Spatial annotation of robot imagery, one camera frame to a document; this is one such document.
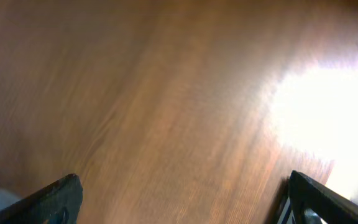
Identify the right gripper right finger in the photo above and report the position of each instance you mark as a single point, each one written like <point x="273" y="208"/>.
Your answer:
<point x="311" y="200"/>

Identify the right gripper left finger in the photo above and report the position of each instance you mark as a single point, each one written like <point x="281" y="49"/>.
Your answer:
<point x="59" y="202"/>

